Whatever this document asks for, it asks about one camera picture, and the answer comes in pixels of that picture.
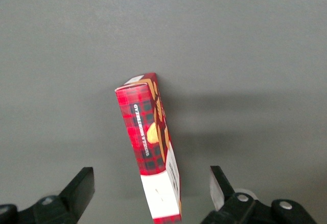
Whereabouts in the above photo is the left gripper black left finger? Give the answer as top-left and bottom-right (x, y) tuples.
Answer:
(0, 167), (96, 224)

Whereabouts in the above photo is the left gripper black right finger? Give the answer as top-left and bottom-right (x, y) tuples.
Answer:
(200, 166), (317, 224)

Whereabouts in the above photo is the red tartan cookie box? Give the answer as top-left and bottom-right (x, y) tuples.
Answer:
(114, 72), (182, 224)

